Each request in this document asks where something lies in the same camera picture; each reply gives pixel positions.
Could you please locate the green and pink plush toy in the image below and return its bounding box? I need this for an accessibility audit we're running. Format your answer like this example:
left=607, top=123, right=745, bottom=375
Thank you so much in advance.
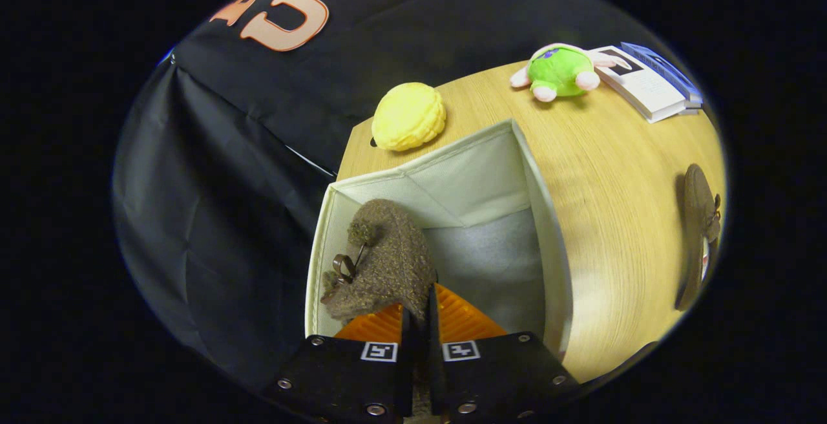
left=510, top=43, right=631, bottom=103

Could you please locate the black backdrop cloth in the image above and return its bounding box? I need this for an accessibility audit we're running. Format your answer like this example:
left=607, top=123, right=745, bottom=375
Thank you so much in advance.
left=111, top=0, right=647, bottom=392

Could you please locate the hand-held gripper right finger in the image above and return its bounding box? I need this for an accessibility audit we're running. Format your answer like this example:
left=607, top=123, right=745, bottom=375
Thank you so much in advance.
left=425, top=283, right=580, bottom=424

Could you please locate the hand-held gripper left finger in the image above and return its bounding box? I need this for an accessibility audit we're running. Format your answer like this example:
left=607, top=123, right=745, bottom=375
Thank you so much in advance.
left=264, top=303, right=415, bottom=424

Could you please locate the blue book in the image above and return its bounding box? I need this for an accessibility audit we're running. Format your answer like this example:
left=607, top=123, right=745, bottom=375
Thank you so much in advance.
left=620, top=41, right=704, bottom=109

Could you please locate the white paperback book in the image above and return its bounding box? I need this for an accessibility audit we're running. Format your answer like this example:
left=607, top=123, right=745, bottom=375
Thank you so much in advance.
left=591, top=46, right=689, bottom=123

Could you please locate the yellow round plush toy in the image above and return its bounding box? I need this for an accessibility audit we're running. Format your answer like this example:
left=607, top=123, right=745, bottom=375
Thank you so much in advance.
left=372, top=82, right=447, bottom=152

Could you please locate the grey fabric storage box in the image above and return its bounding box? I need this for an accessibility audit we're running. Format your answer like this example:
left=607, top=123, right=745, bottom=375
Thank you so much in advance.
left=304, top=119, right=574, bottom=360

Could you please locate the brown fuzzy shoe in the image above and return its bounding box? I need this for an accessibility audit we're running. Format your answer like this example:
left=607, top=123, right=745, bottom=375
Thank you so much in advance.
left=320, top=199, right=440, bottom=419
left=674, top=164, right=722, bottom=312

